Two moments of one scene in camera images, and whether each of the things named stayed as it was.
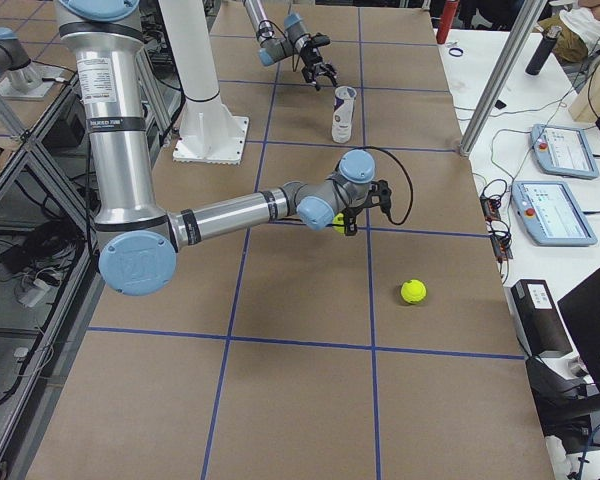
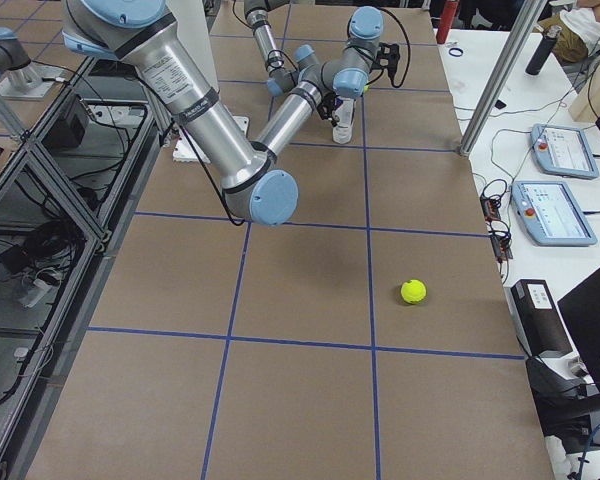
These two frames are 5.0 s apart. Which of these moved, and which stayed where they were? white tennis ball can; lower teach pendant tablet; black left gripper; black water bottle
Moved: black left gripper
Stayed: white tennis ball can; lower teach pendant tablet; black water bottle
